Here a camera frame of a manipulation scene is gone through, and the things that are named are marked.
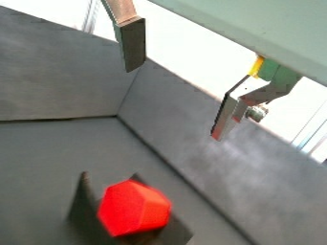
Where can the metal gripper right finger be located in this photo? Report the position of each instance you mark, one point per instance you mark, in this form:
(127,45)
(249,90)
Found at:
(249,105)

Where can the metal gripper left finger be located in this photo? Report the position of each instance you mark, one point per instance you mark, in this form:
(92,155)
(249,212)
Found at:
(130,31)

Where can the red hexagonal prism block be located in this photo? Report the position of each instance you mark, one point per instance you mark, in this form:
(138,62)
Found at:
(133,208)

